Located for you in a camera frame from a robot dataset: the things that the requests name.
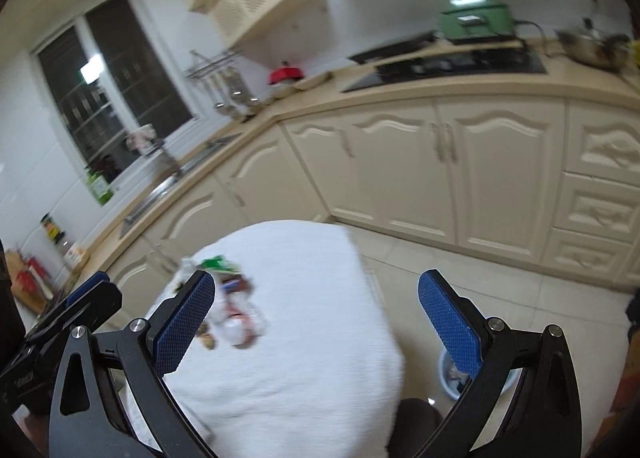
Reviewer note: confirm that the round table white towel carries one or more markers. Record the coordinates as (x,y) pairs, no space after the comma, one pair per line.
(300,338)

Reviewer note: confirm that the black gas stove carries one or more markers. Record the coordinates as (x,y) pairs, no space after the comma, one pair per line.
(475,64)

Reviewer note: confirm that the large cardboard box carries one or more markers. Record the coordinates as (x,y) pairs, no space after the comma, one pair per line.
(627,398)

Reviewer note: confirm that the steel sink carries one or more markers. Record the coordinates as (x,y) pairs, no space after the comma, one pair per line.
(150,198)

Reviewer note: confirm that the steel skimmer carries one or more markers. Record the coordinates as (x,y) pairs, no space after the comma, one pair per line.
(247,98)

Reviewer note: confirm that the wooden cutting board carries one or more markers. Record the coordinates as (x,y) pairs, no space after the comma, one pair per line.
(20,288)

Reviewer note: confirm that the person's dark trouser leg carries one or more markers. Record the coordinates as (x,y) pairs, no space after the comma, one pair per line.
(415,425)

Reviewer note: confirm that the beige shallow bowl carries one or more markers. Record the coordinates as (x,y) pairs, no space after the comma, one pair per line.
(314,82)

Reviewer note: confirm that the cream carved drawer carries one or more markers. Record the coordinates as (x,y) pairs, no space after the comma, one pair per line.
(605,143)
(597,208)
(585,255)

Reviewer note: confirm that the clear bag with pink scraps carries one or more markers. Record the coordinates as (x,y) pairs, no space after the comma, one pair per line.
(240,328)

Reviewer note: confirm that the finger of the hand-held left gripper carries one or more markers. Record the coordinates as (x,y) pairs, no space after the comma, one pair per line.
(95,305)
(87,288)

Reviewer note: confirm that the sauce bottle yellow label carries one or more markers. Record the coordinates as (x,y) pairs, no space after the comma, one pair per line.
(52,229)

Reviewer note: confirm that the green electric pot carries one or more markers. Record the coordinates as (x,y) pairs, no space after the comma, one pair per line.
(477,18)

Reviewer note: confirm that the long wooden board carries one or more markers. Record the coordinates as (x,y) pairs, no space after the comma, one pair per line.
(450,49)

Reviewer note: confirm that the red kitchen utensils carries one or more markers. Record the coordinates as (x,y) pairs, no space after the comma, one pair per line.
(34,275)

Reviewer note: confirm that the cream lower cabinets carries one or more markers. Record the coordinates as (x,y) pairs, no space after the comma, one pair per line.
(400,168)

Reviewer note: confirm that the small lattice door cabinet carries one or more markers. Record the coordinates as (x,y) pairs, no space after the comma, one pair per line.
(255,3)

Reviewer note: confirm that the small cardboard box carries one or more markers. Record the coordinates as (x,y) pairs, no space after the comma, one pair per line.
(207,341)

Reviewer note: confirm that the steel wok with lid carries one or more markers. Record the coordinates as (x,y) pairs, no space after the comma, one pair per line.
(592,50)

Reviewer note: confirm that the glass jar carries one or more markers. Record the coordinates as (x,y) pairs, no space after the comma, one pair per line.
(75,255)

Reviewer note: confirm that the green detergent bottle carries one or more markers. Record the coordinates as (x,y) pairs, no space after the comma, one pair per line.
(100,187)

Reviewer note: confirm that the black induction cooker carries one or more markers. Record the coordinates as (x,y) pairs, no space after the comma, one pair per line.
(390,48)

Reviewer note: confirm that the red lidded bowl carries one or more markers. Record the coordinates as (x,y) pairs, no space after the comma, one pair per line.
(286,74)

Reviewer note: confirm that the pale rag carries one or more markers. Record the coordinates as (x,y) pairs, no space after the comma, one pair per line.
(141,138)

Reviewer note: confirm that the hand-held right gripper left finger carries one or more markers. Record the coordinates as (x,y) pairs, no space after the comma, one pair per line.
(182,323)

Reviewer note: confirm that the steel faucet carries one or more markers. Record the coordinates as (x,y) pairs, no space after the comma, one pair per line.
(167,160)

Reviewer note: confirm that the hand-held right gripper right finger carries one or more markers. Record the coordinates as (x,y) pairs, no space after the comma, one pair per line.
(447,323)

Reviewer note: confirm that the green snack packet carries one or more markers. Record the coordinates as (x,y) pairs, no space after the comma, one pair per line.
(217,264)

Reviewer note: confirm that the steel utensil rack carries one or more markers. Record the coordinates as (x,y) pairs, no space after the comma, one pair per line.
(210,65)

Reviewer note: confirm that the steel spatula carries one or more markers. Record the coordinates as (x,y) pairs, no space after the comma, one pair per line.
(231,108)

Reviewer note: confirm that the kitchen window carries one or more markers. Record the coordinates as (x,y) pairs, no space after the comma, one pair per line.
(125,68)

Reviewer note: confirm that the steel ladle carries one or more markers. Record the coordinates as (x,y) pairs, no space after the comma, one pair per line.
(220,100)

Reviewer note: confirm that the pale blue plastic bin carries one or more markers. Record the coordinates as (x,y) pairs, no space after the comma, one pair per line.
(450,383)

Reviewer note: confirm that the white bowl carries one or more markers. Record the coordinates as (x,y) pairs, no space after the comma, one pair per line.
(281,90)

